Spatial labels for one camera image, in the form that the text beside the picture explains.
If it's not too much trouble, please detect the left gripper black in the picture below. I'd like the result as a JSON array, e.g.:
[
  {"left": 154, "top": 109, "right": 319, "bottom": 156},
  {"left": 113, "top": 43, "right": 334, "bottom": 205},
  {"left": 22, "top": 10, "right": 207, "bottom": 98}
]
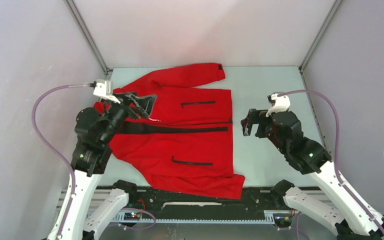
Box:
[{"left": 100, "top": 91, "right": 158, "bottom": 144}]

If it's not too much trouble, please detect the red zip jacket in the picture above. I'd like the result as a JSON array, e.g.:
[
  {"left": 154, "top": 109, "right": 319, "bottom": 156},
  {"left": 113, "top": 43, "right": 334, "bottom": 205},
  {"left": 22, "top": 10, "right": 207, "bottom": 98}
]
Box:
[{"left": 109, "top": 63, "right": 245, "bottom": 200}]

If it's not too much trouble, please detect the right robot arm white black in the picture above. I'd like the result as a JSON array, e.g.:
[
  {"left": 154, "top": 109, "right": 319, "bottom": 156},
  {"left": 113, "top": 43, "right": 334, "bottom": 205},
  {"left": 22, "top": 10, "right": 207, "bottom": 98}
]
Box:
[{"left": 240, "top": 108, "right": 384, "bottom": 240}]

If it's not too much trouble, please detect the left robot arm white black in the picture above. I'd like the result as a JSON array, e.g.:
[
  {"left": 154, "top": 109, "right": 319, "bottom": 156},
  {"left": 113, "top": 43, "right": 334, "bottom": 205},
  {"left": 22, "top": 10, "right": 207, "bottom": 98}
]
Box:
[{"left": 47, "top": 92, "right": 157, "bottom": 240}]

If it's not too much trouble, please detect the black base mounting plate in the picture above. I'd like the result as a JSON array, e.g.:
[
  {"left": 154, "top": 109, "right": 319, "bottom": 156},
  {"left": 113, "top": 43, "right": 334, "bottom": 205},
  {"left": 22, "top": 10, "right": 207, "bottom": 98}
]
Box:
[{"left": 113, "top": 187, "right": 298, "bottom": 221}]

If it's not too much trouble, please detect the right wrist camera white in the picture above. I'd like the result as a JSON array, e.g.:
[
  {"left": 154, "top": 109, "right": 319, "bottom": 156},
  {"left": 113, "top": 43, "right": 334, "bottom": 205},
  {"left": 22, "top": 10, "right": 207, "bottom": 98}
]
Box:
[{"left": 265, "top": 92, "right": 291, "bottom": 117}]

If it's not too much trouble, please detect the aluminium frame rail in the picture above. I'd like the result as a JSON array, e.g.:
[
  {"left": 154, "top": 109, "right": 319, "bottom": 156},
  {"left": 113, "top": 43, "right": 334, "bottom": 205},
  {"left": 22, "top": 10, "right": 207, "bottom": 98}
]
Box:
[{"left": 56, "top": 188, "right": 120, "bottom": 213}]

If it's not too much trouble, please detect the grey cable duct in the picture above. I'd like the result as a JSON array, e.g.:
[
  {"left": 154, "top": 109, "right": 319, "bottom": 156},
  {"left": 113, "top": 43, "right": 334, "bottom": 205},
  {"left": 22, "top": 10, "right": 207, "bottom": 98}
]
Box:
[{"left": 110, "top": 211, "right": 279, "bottom": 225}]

